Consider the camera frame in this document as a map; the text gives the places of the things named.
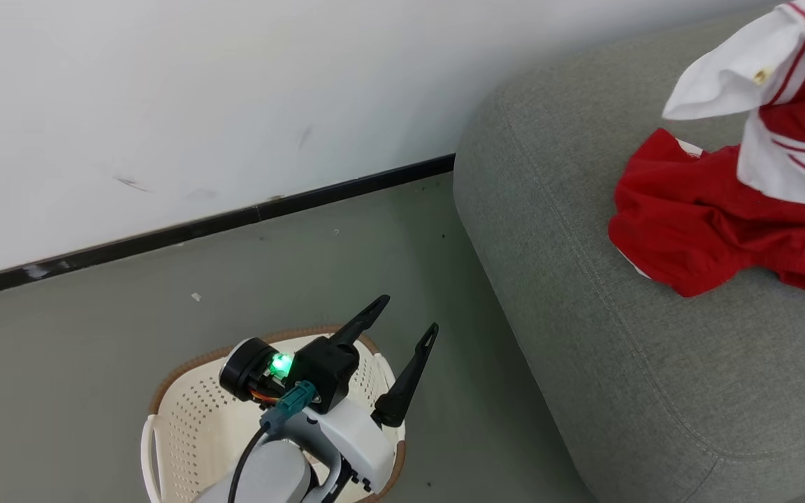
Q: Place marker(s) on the black wall baseboard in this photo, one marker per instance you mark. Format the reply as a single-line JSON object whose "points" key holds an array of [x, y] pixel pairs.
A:
{"points": [[165, 234]]}

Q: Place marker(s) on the red and white jersey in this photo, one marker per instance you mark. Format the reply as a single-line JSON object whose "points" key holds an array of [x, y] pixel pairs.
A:
{"points": [[696, 223]]}

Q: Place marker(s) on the cream perforated laundry basket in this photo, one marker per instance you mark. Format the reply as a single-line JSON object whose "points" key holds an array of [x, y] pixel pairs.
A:
{"points": [[186, 426]]}

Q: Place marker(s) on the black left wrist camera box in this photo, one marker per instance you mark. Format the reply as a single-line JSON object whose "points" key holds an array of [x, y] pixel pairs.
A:
{"points": [[325, 370]]}

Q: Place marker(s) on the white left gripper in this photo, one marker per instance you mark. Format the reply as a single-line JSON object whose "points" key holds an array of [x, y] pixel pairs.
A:
{"points": [[353, 436]]}

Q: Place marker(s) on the grey fabric sofa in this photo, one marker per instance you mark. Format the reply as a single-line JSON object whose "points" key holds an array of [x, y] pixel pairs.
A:
{"points": [[619, 363]]}

